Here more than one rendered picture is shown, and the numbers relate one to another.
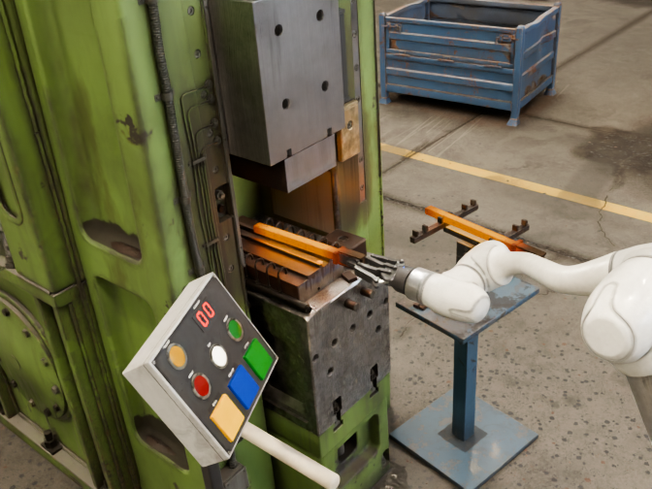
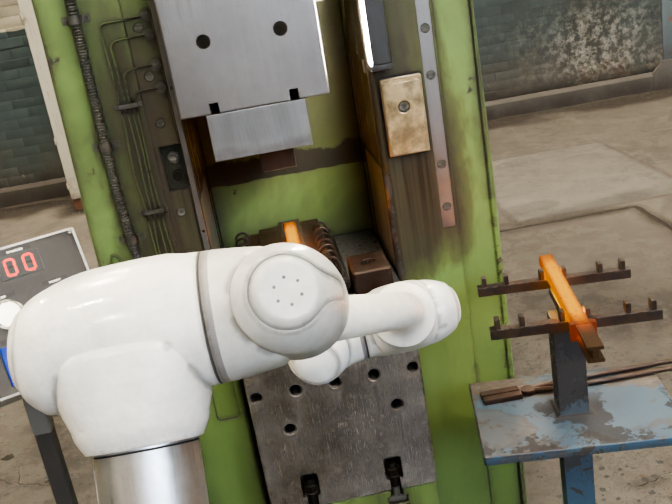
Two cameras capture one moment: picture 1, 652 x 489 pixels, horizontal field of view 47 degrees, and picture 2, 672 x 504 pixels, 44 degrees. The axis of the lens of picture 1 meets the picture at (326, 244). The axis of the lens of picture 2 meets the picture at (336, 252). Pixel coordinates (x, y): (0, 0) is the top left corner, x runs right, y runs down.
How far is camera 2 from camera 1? 1.52 m
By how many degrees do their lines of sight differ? 42
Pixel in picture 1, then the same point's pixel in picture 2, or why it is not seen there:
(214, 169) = (161, 123)
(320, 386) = (270, 443)
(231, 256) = (190, 239)
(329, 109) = (291, 61)
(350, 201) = (420, 220)
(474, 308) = not seen: hidden behind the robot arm
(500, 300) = (606, 429)
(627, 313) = (24, 313)
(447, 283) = not seen: hidden behind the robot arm
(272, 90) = (175, 20)
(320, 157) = (278, 126)
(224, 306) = (63, 267)
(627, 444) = not seen: outside the picture
